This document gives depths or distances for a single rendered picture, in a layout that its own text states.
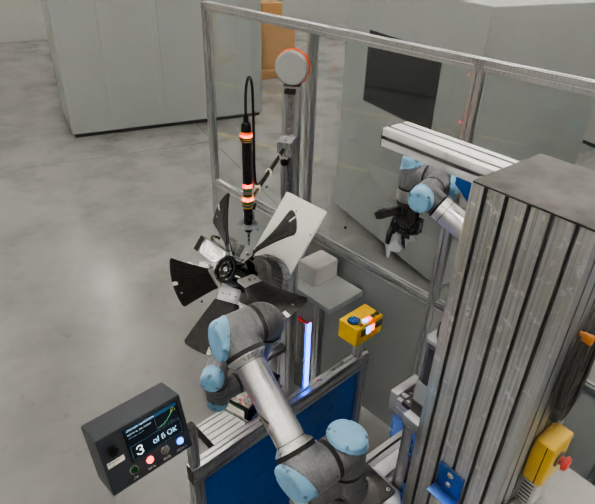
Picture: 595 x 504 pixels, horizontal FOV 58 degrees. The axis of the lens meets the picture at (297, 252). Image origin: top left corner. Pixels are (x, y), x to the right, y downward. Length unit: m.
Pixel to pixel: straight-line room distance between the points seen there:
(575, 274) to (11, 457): 2.93
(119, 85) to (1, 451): 5.02
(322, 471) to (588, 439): 1.28
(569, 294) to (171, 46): 6.72
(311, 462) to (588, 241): 0.86
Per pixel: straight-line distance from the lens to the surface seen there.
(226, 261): 2.22
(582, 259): 1.03
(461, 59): 2.12
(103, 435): 1.61
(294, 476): 1.46
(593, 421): 2.41
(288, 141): 2.52
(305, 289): 2.71
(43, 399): 3.60
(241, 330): 1.49
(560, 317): 1.10
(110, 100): 7.39
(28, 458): 3.33
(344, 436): 1.53
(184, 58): 7.48
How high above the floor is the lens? 2.45
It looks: 32 degrees down
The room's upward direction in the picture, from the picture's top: 2 degrees clockwise
